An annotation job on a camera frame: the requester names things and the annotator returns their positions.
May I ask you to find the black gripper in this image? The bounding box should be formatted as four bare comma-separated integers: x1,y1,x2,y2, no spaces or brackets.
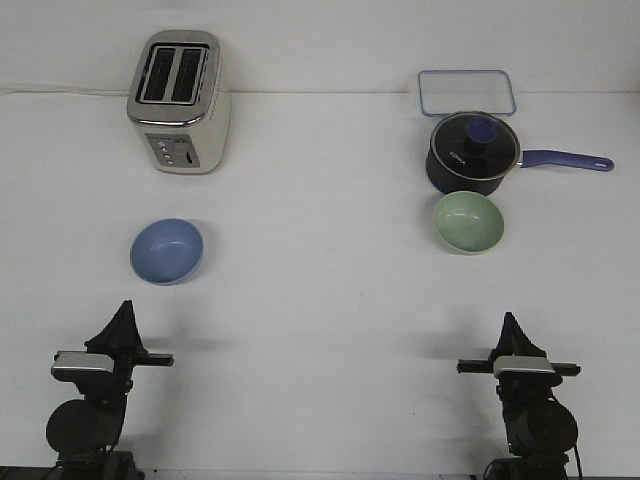
456,312,581,400
79,300,174,400

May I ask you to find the blue bowl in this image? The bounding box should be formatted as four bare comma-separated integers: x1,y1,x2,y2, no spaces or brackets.
129,218,204,285

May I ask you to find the green bowl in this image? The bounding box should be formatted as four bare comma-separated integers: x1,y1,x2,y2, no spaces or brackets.
432,191,505,255

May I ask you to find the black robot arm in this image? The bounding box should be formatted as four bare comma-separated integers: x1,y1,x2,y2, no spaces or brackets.
456,312,581,479
1,300,174,480

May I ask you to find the dark blue saucepan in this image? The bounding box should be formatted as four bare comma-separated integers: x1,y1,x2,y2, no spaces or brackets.
425,111,615,196

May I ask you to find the glass pot lid blue knob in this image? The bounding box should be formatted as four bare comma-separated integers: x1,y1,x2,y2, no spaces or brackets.
431,112,521,180

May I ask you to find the silver two-slot toaster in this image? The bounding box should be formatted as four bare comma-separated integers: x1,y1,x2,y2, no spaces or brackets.
127,30,231,175

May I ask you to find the clear blue-rimmed container lid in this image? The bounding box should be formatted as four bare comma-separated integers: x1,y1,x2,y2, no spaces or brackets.
417,69,517,117

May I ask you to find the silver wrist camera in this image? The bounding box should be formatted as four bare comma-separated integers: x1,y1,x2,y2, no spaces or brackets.
51,351,115,381
493,356,555,379

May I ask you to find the white toaster power cable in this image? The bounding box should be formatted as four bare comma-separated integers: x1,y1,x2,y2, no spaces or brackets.
0,85,132,99

